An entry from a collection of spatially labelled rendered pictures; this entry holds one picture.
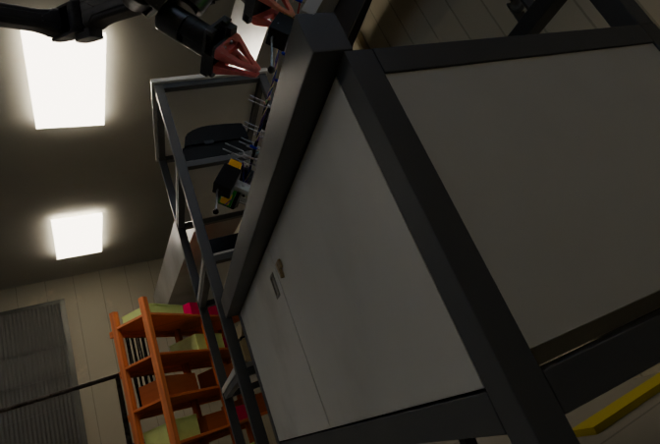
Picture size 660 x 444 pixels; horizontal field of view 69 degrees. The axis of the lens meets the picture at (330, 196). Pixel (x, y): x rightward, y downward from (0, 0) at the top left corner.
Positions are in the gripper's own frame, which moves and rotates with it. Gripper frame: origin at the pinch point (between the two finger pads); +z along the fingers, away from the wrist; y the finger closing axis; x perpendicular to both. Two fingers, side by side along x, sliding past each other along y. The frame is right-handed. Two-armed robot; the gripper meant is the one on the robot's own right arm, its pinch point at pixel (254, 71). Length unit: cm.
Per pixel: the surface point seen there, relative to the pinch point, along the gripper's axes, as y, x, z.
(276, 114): -8.3, 13.7, 11.1
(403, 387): -2, 36, 46
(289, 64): -18.5, 14.2, 11.0
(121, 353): 457, -27, -87
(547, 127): -25, 6, 44
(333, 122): -15.5, 15.9, 19.8
